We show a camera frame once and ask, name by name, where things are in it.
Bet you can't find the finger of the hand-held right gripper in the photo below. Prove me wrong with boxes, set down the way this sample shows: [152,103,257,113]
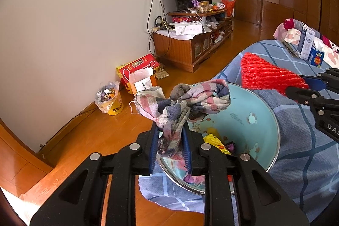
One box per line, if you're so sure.
[285,86,339,110]
[302,68,339,91]

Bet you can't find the pink heart floral quilt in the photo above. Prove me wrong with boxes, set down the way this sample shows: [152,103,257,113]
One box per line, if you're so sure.
[273,26,339,69]

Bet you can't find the gold foil wrapper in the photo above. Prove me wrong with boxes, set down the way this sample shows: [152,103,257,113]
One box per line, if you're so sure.
[155,69,169,80]

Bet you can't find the red yellow cardboard box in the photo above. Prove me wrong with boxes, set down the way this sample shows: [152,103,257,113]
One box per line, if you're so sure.
[117,54,160,94]

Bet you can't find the cartoon mouse blanket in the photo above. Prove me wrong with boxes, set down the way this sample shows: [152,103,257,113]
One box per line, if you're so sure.
[283,18,339,52]

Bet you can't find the black hanging cables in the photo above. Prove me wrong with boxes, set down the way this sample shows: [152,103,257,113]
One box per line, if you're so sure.
[147,0,166,57]

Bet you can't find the blue drink carton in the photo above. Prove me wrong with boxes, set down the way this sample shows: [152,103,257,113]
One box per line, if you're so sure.
[307,41,325,68]

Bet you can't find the pink grey plaid cloth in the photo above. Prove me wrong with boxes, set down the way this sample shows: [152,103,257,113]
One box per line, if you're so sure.
[129,79,231,187]

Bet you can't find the red foam net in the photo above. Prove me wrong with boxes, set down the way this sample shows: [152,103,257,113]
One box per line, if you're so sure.
[240,53,310,97]

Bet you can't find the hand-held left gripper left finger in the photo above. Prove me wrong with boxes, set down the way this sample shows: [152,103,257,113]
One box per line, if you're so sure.
[30,121,159,226]

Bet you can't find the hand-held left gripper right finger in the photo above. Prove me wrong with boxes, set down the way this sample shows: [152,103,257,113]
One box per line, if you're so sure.
[182,127,310,226]

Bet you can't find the wooden television cabinet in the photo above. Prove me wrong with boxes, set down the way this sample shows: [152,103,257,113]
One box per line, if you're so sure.
[153,10,233,73]

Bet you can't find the small yellow bin with liner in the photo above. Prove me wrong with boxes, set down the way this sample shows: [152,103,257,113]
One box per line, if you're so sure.
[94,81,124,116]

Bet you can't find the yellow plastic bag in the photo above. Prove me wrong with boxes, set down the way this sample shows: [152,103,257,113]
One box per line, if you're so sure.
[203,133,231,155]

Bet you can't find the orange plastic bag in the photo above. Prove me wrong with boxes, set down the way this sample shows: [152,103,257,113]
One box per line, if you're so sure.
[221,0,236,17]

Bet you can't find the white rectangular box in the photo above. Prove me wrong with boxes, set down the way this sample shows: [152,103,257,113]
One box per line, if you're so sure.
[172,22,203,36]

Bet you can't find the black television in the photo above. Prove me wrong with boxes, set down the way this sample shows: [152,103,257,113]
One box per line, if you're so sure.
[175,0,212,11]

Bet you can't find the flat patterned snack packet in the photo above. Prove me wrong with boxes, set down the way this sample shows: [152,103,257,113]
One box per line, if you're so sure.
[282,41,298,57]

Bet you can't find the tall white milk carton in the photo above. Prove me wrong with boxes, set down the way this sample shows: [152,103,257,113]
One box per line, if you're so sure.
[297,27,315,60]

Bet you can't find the light blue cartoon bucket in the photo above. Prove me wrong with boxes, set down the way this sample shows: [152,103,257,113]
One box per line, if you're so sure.
[156,82,281,195]

